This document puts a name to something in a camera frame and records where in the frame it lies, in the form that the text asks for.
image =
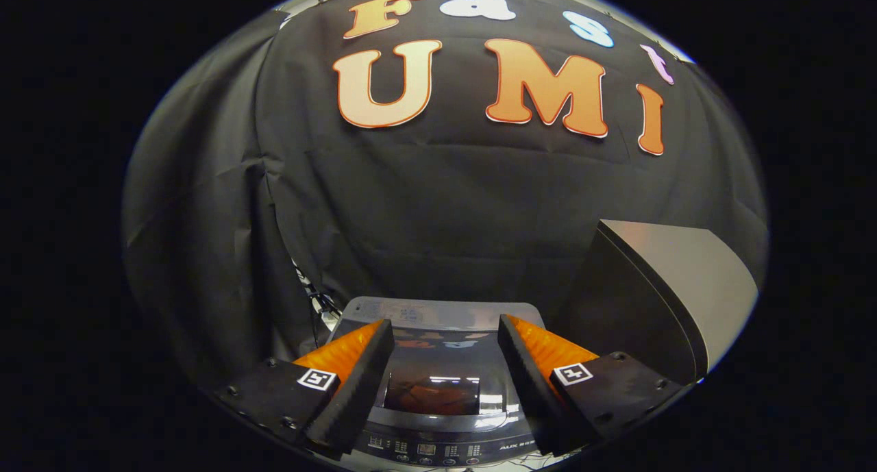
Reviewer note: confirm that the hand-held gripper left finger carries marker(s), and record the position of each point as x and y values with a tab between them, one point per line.
356	383

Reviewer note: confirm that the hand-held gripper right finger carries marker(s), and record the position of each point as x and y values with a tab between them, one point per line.
534	383

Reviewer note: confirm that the dark washing machine lid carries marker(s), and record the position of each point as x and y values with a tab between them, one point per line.
438	362

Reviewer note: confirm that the grey washing machine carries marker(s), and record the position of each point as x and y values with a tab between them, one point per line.
438	311

